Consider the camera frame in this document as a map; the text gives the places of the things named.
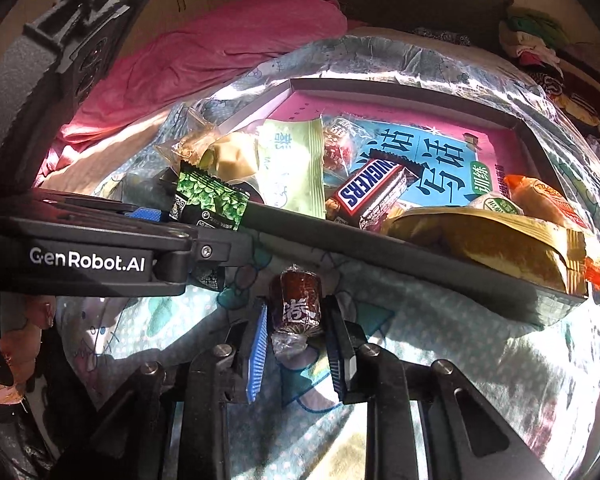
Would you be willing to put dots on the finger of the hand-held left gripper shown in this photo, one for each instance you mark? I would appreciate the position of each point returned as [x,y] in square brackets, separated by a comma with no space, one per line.
[217,250]
[144,214]

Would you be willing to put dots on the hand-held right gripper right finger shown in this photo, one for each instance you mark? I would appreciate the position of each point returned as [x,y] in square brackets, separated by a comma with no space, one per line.
[337,360]

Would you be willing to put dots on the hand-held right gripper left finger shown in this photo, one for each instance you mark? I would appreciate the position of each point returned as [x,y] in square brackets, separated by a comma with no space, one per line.
[257,360]

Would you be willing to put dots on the green and black snack packet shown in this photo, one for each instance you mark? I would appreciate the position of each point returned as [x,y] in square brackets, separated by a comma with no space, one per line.
[210,200]

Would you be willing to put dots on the dark brown candy roll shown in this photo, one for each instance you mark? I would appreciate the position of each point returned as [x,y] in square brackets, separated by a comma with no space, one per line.
[297,300]

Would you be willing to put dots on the clear-wrapped brown pastry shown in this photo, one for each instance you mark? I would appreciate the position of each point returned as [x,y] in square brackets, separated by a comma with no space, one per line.
[232,155]

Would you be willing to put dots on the dark shallow cardboard box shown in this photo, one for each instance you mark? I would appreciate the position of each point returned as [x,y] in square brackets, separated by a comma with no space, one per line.
[380,265]

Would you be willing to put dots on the light green snack packet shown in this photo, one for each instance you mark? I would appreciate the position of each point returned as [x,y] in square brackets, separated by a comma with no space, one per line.
[290,170]

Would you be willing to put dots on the brown chocolate bar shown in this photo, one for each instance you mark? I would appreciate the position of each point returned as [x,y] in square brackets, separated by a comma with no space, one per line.
[370,192]

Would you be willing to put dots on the dark blue snack packet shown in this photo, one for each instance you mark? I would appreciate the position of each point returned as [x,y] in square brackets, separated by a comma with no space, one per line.
[340,129]

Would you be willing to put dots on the yellow snack packet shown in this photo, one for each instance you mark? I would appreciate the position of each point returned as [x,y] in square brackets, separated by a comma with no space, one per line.
[480,240]

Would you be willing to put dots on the round green-label pastry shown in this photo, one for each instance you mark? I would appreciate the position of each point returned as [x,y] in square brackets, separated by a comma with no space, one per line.
[495,205]

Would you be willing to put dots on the orange cracker packet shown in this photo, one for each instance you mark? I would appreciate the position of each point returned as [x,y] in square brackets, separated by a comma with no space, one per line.
[545,200]

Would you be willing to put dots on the person's left hand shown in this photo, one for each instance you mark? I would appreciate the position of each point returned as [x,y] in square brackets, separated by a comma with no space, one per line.
[20,350]

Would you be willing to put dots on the cartoon printed blanket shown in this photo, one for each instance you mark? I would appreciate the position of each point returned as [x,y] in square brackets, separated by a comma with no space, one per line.
[480,360]

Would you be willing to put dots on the pink blanket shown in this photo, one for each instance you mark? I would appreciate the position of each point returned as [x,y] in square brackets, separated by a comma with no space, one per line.
[205,60]

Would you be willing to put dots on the pink and blue book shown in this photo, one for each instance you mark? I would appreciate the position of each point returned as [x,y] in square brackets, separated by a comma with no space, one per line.
[440,160]

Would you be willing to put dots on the dark headboard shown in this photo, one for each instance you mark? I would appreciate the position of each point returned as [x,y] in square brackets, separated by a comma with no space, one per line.
[380,2]

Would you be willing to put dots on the pile of folded clothes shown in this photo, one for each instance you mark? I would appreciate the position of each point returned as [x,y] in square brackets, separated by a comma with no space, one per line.
[545,55]

